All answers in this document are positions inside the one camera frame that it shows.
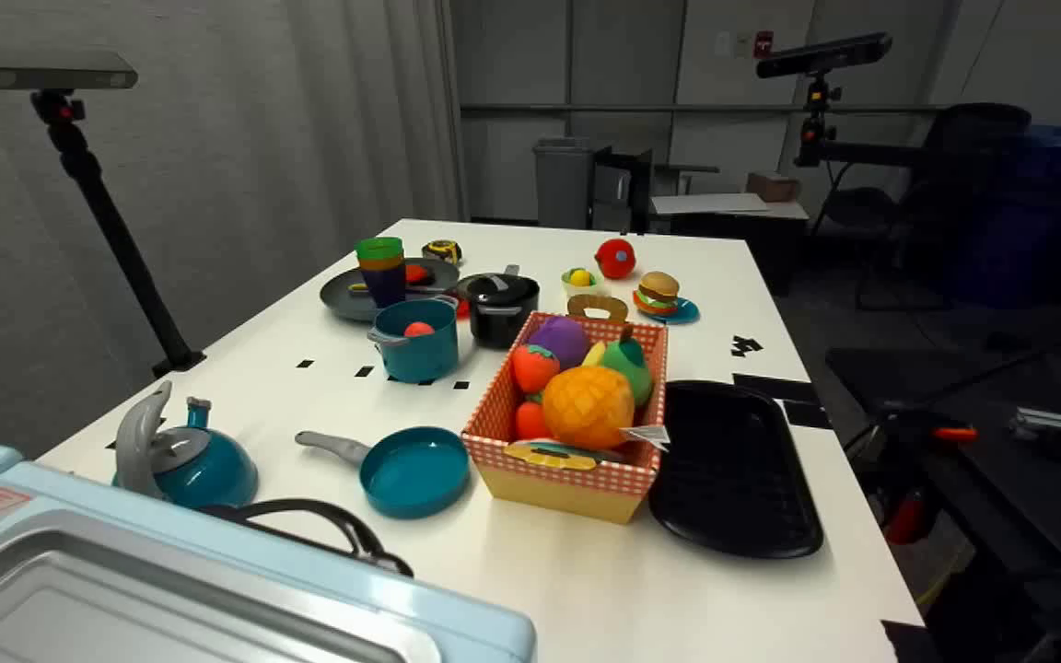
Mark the black pot lid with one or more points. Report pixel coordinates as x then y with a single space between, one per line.
499 287

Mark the black toy pot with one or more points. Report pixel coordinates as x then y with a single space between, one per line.
499 325

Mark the blue toy pot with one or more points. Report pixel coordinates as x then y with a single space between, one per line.
421 359

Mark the purple plush eggplant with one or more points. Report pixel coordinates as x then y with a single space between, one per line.
564 339

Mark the red plush fruit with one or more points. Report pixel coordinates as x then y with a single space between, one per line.
532 420
534 368

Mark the yellow plush fruit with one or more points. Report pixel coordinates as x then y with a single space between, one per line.
596 356

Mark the small yellow toy fruit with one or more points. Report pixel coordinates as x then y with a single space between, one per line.
580 276

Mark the orange plush fruit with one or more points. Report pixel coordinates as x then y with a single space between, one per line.
586 405

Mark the green plush fruit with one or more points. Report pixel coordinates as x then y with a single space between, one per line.
630 375

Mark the red toy tomato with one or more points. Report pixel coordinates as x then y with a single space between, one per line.
616 259

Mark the small orange toy food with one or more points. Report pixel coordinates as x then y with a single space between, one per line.
416 328

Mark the yellow toy vegetable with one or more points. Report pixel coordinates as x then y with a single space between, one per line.
440 251

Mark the toy burger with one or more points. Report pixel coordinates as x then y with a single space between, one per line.
656 294

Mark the grey bin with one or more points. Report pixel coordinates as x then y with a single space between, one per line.
561 182

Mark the red checkered cardboard basket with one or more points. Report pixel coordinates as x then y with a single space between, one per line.
553 484

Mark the purple toy cup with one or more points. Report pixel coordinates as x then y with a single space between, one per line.
386 286

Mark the small blue plate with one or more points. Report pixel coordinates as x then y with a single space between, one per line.
685 316

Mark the orange toy cup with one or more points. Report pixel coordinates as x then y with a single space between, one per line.
381 264

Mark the green toy cup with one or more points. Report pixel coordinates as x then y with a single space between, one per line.
381 248

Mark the teal toy frying pan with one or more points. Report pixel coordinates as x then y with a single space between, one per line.
413 474

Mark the grey round plate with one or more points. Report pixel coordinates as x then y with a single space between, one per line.
345 296

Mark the white desk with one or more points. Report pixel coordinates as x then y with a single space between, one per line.
728 208

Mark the black plastic tray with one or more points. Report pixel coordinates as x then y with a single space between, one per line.
728 474

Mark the small brown box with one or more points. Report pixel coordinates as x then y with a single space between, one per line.
775 186

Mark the grey curtain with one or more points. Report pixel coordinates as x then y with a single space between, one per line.
247 149

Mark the teal toy kettle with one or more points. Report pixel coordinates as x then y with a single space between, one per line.
204 474

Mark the light blue toy toaster oven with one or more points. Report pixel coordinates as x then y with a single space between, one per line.
185 577

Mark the black clamp orange trigger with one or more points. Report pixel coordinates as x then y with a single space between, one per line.
957 432

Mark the black tripod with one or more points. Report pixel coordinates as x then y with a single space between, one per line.
101 204

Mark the black office chair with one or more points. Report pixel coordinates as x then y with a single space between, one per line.
975 161

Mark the blue bin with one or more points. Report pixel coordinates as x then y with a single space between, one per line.
1049 208

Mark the black camera stand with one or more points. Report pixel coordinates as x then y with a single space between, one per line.
815 124

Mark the black stereo camera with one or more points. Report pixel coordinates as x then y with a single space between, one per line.
38 66
828 54

